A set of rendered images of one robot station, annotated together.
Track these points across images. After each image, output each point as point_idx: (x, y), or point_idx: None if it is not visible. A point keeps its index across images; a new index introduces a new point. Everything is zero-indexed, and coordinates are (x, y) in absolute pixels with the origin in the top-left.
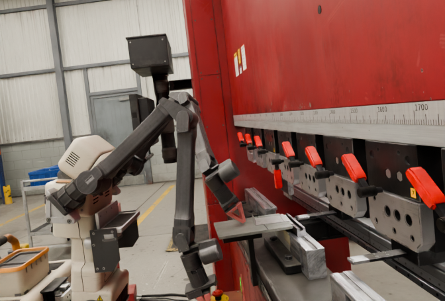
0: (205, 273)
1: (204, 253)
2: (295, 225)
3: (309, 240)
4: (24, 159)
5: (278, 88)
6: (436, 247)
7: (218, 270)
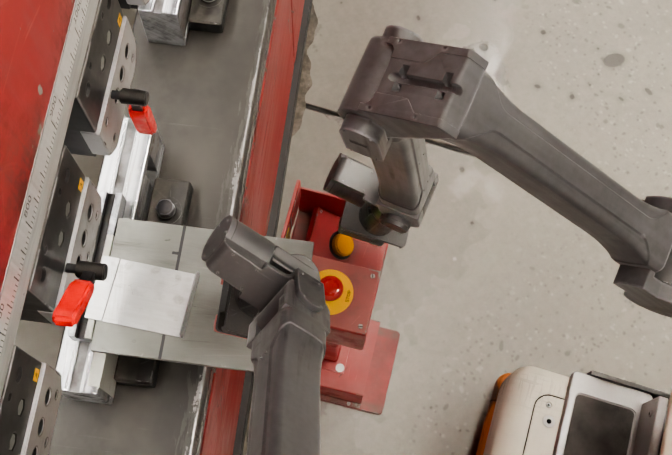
0: (365, 203)
1: (368, 166)
2: (101, 239)
3: (115, 168)
4: None
5: None
6: None
7: None
